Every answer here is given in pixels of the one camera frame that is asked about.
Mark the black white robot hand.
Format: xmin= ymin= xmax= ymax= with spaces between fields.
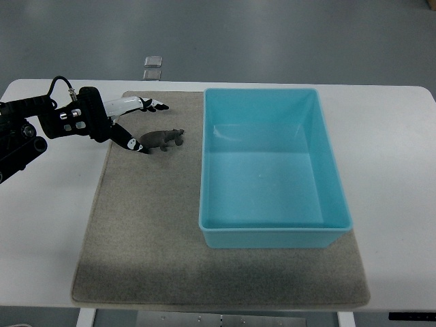
xmin=44 ymin=87 xmax=169 ymax=153

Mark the brown toy hippo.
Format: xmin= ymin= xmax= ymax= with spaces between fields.
xmin=139 ymin=129 xmax=185 ymax=151

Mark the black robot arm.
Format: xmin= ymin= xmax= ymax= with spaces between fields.
xmin=1 ymin=76 xmax=76 ymax=183

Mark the blue plastic box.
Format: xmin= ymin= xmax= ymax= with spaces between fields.
xmin=199 ymin=89 xmax=353 ymax=249

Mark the lower metal floor plate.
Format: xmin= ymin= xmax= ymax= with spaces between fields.
xmin=143 ymin=69 xmax=161 ymax=80

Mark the metal floor plate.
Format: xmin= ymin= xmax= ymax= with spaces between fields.
xmin=144 ymin=56 xmax=163 ymax=67
xmin=143 ymin=69 xmax=161 ymax=80

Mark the upper metal floor plate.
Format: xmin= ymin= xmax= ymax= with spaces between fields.
xmin=144 ymin=56 xmax=163 ymax=67

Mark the grey felt mat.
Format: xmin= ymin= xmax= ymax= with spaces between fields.
xmin=71 ymin=91 xmax=370 ymax=311

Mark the white left table leg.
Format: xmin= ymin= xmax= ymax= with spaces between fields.
xmin=76 ymin=308 xmax=97 ymax=327

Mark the white table leg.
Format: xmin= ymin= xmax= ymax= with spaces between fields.
xmin=337 ymin=311 xmax=356 ymax=327
xmin=76 ymin=308 xmax=97 ymax=327

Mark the metal table crossbar plate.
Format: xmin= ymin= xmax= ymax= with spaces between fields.
xmin=136 ymin=311 xmax=307 ymax=327

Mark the white right table leg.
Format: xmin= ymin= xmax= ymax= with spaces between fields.
xmin=337 ymin=311 xmax=356 ymax=327

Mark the black table control panel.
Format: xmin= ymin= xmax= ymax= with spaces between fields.
xmin=388 ymin=312 xmax=436 ymax=322

